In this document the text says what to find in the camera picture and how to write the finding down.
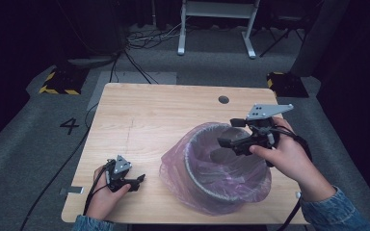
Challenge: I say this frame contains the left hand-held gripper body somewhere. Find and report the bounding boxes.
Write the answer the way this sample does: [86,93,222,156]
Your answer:
[105,154,133,193]

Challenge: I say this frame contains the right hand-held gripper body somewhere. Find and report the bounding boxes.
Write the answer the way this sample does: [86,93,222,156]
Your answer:
[245,103,294,149]

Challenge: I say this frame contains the pink plastic bag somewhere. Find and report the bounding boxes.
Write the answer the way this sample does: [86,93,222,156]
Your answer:
[159,121,273,217]

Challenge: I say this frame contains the green plastic bin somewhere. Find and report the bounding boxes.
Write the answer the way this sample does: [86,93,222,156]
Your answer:
[183,124,270,204]

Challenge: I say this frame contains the person's left hand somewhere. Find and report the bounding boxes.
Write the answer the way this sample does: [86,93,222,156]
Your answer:
[86,166,131,221]

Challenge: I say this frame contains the person's right hand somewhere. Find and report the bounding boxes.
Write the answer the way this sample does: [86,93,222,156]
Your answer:
[249,116,337,203]

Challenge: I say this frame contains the grey tape strip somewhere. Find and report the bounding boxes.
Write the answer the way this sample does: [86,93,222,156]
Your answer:
[59,186,85,195]

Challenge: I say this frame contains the black tripod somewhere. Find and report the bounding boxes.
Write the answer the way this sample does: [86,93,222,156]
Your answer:
[258,18,306,59]

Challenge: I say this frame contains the grey column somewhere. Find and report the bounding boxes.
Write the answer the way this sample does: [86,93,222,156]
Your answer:
[289,0,351,77]

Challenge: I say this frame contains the black yellow striped base plate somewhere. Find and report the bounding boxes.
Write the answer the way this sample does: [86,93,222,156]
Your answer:
[39,66,90,95]
[266,71,310,98]

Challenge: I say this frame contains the left hand-held gripper black cable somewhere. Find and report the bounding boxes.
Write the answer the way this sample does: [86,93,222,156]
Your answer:
[83,159,116,216]

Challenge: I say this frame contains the hand-held gripper black cable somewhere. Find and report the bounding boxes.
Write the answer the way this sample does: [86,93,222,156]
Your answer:
[83,159,116,216]
[273,124,313,231]

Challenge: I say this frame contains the right hand-held gripper black cable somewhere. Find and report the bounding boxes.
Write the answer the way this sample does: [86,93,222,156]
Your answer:
[273,124,313,231]

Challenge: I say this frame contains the long black floor cable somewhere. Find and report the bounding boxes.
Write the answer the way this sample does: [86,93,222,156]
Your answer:
[19,102,100,231]

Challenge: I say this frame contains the white metal stand frame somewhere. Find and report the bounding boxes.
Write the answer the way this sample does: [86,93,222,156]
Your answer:
[176,0,261,60]

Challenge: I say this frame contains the thin black floor cable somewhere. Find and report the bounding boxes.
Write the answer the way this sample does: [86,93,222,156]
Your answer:
[122,50,159,85]

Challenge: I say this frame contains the bundle of floor cables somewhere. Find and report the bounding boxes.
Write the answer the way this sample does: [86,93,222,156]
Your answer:
[126,21,187,51]

